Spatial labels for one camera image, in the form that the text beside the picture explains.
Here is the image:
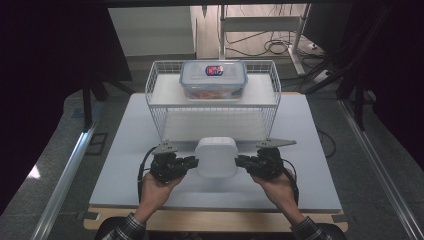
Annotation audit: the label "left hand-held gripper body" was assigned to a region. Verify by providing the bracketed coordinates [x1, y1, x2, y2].
[149, 139, 188, 185]

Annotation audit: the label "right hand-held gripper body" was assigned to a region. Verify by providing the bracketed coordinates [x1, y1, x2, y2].
[244, 138, 298, 180]

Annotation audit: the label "white square container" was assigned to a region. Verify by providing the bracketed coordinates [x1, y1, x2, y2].
[194, 136, 240, 179]

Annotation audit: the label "white wire shelf rack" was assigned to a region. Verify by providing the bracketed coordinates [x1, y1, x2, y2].
[145, 59, 282, 145]

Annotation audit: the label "clear lidded container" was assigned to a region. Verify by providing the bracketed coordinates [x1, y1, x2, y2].
[179, 59, 249, 101]

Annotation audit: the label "person's left hand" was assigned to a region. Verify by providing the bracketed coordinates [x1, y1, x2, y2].
[133, 170, 185, 225]

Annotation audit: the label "person's right hand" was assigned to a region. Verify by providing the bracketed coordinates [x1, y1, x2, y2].
[250, 168, 306, 227]

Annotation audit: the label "black tape squares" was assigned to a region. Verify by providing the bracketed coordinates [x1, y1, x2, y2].
[85, 132, 109, 156]

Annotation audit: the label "black metal stand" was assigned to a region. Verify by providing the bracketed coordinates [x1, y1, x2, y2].
[81, 71, 112, 132]

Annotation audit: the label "white power strip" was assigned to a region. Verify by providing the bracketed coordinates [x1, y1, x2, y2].
[312, 69, 332, 84]

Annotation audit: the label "white cabinet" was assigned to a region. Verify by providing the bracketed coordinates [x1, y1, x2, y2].
[107, 6, 198, 58]

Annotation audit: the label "left hand-held gripper black cable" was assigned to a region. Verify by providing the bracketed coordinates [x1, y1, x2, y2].
[137, 146, 158, 205]

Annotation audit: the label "hand-held gripper black cable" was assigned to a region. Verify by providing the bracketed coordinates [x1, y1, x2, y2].
[281, 158, 300, 206]
[137, 146, 158, 205]

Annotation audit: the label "right hand-held gripper black cable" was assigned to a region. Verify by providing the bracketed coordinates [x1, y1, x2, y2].
[281, 158, 300, 206]

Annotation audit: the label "black cable beside table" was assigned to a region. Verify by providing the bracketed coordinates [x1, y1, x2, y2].
[315, 128, 337, 159]

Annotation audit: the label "aluminium rail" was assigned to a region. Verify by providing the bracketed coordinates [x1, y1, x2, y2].
[336, 99, 424, 240]
[29, 102, 103, 240]

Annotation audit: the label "black floor cables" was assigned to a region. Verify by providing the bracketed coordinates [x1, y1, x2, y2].
[224, 30, 303, 58]

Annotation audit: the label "white desk frame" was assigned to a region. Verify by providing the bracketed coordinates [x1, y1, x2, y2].
[218, 3, 313, 77]

